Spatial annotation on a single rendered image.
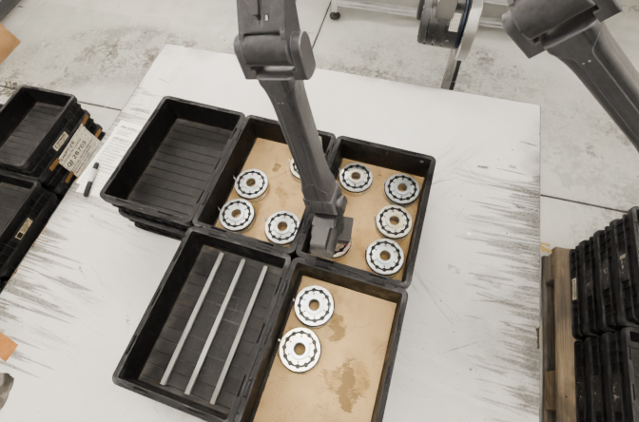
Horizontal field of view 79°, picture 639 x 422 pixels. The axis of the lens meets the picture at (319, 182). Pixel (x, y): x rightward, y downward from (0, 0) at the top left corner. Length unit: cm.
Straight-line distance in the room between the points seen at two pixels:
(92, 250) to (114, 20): 235
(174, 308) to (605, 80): 105
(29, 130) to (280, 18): 183
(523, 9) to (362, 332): 80
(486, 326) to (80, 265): 126
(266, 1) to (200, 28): 262
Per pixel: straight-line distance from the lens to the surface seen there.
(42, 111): 232
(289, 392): 107
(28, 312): 154
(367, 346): 107
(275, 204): 120
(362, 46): 287
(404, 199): 117
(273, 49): 59
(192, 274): 118
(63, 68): 334
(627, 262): 174
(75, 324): 144
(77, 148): 218
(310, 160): 72
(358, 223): 116
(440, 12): 117
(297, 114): 65
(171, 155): 139
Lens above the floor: 189
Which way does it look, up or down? 60 degrees down
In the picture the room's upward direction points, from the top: 5 degrees counter-clockwise
